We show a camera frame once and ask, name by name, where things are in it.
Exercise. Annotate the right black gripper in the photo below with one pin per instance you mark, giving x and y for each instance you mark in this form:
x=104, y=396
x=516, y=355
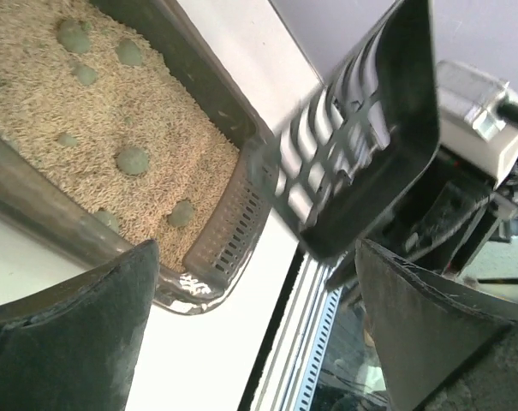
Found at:
x=449, y=214

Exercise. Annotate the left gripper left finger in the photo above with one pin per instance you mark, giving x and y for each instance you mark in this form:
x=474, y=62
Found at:
x=75, y=345

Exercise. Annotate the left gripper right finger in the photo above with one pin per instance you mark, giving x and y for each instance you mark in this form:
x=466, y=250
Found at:
x=441, y=345

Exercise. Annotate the black slotted litter scoop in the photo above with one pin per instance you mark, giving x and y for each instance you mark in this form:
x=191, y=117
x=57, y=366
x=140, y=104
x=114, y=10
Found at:
x=360, y=141

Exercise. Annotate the brown translucent litter box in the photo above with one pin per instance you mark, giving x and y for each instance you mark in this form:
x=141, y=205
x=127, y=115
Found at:
x=59, y=141

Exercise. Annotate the green clump in litter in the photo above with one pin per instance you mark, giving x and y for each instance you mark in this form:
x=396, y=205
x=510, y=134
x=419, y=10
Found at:
x=128, y=53
x=132, y=161
x=85, y=74
x=182, y=214
x=72, y=37
x=108, y=219

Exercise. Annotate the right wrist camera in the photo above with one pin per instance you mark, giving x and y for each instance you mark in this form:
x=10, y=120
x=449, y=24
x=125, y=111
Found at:
x=470, y=126

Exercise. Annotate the grey slotted cable duct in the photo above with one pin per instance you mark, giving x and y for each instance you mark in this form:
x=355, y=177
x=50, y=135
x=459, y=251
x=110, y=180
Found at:
x=315, y=348

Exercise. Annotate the aluminium mounting rail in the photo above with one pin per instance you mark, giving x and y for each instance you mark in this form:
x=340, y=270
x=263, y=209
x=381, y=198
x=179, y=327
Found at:
x=272, y=381

